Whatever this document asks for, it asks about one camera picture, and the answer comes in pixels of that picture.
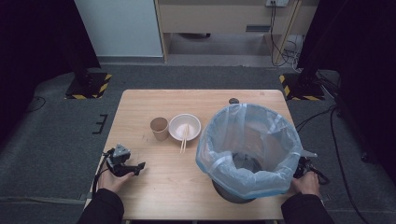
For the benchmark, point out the grey floor tape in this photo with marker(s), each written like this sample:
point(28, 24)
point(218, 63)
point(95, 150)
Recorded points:
point(84, 196)

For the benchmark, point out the black curtain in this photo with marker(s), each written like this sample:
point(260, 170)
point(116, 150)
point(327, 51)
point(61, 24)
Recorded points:
point(40, 40)
point(358, 62)

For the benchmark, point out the white paper bowl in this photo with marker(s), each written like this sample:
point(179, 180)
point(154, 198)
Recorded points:
point(185, 126)

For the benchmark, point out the light wooden cabinet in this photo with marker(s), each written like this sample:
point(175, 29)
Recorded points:
point(218, 18)

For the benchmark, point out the person's left hand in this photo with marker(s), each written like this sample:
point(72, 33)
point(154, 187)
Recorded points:
point(112, 182)

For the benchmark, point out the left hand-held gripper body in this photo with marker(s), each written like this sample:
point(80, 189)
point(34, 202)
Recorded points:
point(120, 157)

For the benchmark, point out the wooden chopstick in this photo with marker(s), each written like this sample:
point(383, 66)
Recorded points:
point(183, 140)
point(186, 138)

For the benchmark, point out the brown paper cup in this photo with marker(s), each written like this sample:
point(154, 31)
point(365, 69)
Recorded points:
point(160, 127)

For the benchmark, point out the bin with blue bag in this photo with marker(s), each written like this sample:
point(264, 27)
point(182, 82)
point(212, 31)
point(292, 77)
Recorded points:
point(252, 137)

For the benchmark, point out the white panel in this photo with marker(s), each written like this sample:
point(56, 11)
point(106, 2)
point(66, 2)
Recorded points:
point(118, 28)

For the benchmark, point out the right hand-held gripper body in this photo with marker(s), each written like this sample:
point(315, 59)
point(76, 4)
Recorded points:
point(302, 166)

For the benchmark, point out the person's right hand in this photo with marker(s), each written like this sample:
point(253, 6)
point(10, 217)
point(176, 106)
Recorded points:
point(306, 184)

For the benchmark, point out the wall socket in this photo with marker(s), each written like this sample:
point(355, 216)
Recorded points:
point(276, 2)

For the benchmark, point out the small dark round object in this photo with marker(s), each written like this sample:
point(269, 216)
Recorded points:
point(233, 100)

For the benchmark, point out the striped black stand base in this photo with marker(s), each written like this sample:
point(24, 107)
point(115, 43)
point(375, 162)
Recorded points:
point(88, 86)
point(300, 88)

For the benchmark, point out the grey trash bin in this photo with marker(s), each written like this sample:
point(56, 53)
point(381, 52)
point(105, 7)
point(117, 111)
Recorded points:
point(232, 196)

